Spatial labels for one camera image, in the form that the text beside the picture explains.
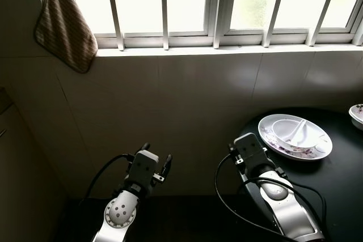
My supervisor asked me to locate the plain white bowl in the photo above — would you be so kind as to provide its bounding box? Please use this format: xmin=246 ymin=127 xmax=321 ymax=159
xmin=271 ymin=118 xmax=319 ymax=148

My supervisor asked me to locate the white floral plate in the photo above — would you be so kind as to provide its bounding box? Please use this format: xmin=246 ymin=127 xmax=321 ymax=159
xmin=258 ymin=114 xmax=334 ymax=162

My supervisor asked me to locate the white barred window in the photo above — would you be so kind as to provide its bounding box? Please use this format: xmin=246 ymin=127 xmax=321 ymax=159
xmin=31 ymin=0 xmax=363 ymax=50

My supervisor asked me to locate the white ceramic spoon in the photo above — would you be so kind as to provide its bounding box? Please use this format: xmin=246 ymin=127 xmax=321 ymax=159
xmin=286 ymin=120 xmax=309 ymax=141

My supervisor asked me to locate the small floral white bowl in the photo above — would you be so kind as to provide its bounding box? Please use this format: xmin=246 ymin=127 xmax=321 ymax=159
xmin=348 ymin=104 xmax=363 ymax=131

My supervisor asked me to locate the brown striped hanging towel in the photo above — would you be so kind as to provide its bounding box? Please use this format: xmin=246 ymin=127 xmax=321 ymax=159
xmin=33 ymin=0 xmax=99 ymax=74

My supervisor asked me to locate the round black table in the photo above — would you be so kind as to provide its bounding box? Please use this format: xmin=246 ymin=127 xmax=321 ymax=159
xmin=235 ymin=106 xmax=363 ymax=242

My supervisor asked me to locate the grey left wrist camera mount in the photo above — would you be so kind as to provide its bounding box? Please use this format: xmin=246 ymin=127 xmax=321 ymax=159
xmin=128 ymin=149 xmax=160 ymax=189

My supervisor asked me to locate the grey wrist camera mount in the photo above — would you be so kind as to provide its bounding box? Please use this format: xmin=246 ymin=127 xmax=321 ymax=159
xmin=128 ymin=149 xmax=160 ymax=189
xmin=233 ymin=133 xmax=268 ymax=168

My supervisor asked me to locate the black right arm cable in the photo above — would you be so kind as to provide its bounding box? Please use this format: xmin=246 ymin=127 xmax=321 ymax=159
xmin=214 ymin=151 xmax=296 ymax=242
xmin=244 ymin=175 xmax=327 ymax=223

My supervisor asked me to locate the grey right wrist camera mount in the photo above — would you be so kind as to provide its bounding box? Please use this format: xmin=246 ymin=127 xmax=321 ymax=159
xmin=233 ymin=133 xmax=268 ymax=168

